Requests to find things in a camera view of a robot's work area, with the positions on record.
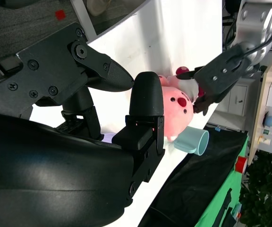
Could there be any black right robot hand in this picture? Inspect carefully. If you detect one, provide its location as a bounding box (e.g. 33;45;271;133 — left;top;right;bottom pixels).
0;22;166;227

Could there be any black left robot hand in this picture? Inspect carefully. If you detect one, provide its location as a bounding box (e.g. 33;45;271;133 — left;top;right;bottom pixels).
176;44;261;116

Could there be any pink plush doll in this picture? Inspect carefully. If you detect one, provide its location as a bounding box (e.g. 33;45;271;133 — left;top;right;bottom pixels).
158;66;206;143

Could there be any lavender plate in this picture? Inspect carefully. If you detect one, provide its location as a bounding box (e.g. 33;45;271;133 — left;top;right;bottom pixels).
102;133;117;143

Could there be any white cabinet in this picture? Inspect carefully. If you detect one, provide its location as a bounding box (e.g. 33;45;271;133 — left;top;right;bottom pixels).
208;77;262;133

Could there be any light blue cup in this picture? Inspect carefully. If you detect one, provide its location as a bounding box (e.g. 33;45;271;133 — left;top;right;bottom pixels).
173;125;210;157

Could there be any red tape roll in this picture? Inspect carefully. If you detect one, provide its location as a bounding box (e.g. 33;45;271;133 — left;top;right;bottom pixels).
235;156;247;173

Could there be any black cloth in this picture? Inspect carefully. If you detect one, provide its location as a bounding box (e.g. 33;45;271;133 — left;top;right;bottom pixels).
138;125;249;227

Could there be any green cloth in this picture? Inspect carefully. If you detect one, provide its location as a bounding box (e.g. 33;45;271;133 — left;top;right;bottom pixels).
194;137;250;227

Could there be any green leafy plant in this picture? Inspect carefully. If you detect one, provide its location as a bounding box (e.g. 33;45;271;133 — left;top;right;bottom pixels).
239;150;272;227

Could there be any beige shoe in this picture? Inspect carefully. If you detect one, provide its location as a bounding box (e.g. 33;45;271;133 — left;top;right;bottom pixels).
86;0;113;17

